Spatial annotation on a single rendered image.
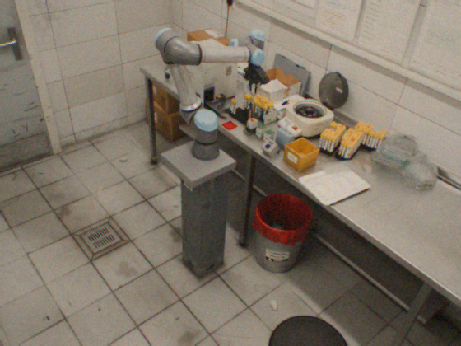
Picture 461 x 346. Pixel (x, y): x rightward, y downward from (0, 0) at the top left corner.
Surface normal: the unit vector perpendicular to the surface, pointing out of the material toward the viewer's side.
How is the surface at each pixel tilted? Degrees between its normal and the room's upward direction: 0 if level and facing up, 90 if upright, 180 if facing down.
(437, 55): 92
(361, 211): 0
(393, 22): 93
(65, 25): 90
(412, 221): 0
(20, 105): 90
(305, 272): 0
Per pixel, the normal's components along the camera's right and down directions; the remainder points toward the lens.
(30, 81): 0.64, 0.52
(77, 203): 0.06, -0.77
